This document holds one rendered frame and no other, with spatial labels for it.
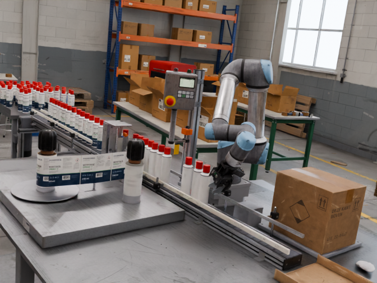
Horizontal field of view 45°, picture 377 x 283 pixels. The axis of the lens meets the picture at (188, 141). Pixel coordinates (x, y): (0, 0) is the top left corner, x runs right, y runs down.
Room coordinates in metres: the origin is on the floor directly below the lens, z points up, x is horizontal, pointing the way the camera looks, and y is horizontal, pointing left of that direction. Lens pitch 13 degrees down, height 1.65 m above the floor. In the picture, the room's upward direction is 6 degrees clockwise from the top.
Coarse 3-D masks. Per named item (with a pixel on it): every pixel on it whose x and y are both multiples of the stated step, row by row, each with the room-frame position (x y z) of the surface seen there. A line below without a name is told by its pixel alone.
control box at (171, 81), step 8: (168, 72) 2.33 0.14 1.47; (176, 72) 2.34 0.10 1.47; (184, 72) 2.39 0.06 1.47; (168, 80) 2.33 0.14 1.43; (176, 80) 2.33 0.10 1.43; (168, 88) 2.33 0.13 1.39; (176, 88) 2.33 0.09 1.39; (184, 88) 2.33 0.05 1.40; (168, 96) 2.33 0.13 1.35; (176, 96) 2.33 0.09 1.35; (176, 104) 2.33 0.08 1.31; (184, 104) 2.33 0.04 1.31; (192, 104) 2.34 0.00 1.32
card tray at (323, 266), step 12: (312, 264) 1.64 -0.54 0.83; (324, 264) 1.64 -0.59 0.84; (336, 264) 1.60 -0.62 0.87; (276, 276) 1.50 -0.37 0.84; (288, 276) 1.46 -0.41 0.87; (300, 276) 1.54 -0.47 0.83; (312, 276) 1.55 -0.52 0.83; (324, 276) 1.56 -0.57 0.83; (336, 276) 1.57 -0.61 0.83; (348, 276) 1.56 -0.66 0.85; (360, 276) 1.52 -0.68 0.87
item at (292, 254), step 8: (144, 176) 2.40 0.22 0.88; (168, 192) 2.18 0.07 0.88; (184, 200) 2.08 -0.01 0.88; (200, 208) 2.00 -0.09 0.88; (216, 216) 1.92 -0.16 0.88; (240, 232) 1.78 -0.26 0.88; (256, 240) 1.71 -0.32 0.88; (272, 248) 1.65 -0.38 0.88; (288, 248) 1.67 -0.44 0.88; (288, 256) 1.60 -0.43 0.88
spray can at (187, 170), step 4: (188, 160) 2.12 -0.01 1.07; (188, 164) 2.12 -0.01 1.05; (184, 168) 2.12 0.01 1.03; (188, 168) 2.12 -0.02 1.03; (192, 168) 2.13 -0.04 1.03; (184, 172) 2.12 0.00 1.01; (188, 172) 2.12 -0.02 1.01; (184, 176) 2.12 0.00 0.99; (188, 176) 2.12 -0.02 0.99; (184, 180) 2.12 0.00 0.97; (188, 180) 2.12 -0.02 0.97; (184, 184) 2.12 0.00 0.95; (188, 184) 2.12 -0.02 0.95; (184, 188) 2.12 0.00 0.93; (188, 188) 2.12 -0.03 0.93; (184, 192) 2.12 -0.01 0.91; (188, 192) 2.12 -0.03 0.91; (180, 196) 2.13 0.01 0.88
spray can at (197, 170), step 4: (196, 164) 2.08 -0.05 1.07; (200, 164) 2.07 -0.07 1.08; (196, 168) 2.08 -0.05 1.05; (200, 168) 2.07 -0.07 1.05; (196, 172) 2.06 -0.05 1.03; (200, 172) 2.06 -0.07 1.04; (192, 176) 2.08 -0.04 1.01; (196, 176) 2.06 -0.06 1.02; (192, 180) 2.08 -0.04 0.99; (196, 180) 2.06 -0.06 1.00; (192, 184) 2.07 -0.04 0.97; (196, 184) 2.06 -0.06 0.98; (192, 188) 2.07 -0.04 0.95; (196, 188) 2.06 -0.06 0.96; (192, 192) 2.07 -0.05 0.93; (196, 192) 2.06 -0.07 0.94; (192, 196) 2.07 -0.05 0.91; (196, 196) 2.06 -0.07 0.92
